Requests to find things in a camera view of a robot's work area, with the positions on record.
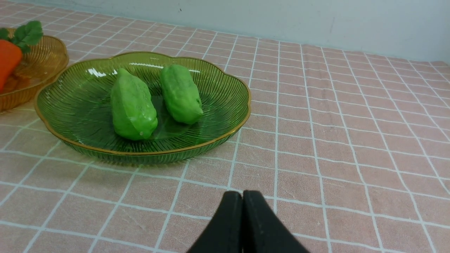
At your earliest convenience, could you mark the green gourd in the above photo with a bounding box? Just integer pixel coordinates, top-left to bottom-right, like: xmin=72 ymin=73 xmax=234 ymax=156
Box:
xmin=160 ymin=64 xmax=204 ymax=125
xmin=110 ymin=68 xmax=159 ymax=141

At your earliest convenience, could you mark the amber glass plate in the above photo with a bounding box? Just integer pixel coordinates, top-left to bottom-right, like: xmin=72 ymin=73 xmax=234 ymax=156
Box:
xmin=0 ymin=35 xmax=69 ymax=112

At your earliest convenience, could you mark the orange carrot farther back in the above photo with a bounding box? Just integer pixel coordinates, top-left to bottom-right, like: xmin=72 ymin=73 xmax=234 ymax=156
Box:
xmin=0 ymin=20 xmax=44 ymax=91

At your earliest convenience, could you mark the pink checkered tablecloth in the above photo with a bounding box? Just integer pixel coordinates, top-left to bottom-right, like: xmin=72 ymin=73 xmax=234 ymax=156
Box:
xmin=1 ymin=0 xmax=450 ymax=253

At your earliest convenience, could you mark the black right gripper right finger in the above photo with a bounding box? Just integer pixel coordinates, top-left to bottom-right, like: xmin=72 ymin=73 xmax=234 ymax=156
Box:
xmin=242 ymin=190 xmax=309 ymax=253

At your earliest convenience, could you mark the green glass plate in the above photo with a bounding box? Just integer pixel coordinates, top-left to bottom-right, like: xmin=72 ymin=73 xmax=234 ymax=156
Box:
xmin=35 ymin=51 xmax=252 ymax=164

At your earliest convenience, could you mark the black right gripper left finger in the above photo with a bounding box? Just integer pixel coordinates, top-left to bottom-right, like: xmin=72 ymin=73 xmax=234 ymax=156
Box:
xmin=188 ymin=191 xmax=243 ymax=253

